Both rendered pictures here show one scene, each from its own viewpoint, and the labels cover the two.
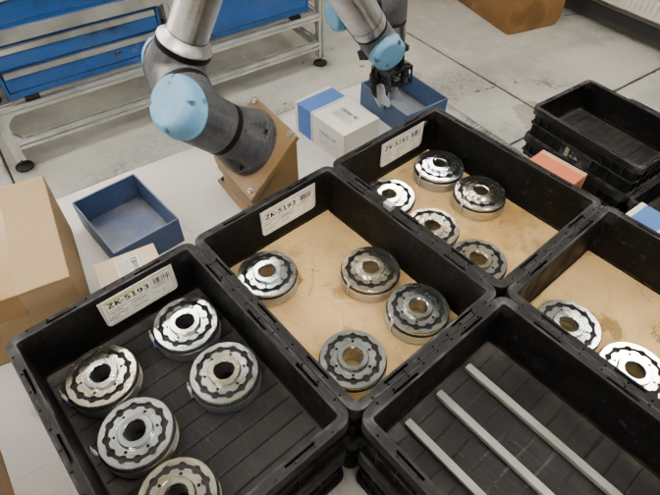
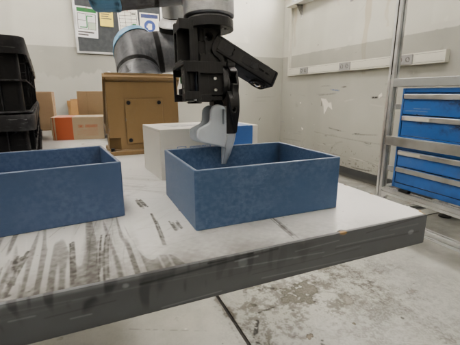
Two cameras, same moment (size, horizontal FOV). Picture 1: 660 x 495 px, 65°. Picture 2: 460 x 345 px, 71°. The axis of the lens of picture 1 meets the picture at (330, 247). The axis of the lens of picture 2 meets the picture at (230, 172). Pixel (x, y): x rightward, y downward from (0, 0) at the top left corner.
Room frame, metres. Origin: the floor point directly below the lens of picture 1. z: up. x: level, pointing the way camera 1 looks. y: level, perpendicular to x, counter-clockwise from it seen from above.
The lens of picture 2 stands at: (1.35, -0.65, 0.85)
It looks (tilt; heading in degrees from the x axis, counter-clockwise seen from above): 14 degrees down; 102
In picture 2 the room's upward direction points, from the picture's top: straight up
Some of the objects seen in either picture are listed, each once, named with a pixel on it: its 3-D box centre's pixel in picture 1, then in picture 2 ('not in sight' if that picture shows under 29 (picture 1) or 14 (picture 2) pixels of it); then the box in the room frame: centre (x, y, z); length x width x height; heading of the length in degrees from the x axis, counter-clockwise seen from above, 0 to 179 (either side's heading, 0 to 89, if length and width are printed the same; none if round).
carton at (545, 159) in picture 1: (540, 188); not in sight; (0.92, -0.50, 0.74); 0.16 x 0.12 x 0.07; 131
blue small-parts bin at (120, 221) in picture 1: (129, 221); not in sight; (0.80, 0.45, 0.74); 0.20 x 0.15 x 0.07; 42
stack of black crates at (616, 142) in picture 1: (586, 174); not in sight; (1.41, -0.90, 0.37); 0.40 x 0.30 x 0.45; 35
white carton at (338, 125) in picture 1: (336, 124); (200, 146); (1.16, -0.01, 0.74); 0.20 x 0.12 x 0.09; 40
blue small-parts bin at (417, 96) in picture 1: (402, 100); (246, 176); (1.29, -0.20, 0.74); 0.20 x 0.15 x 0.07; 35
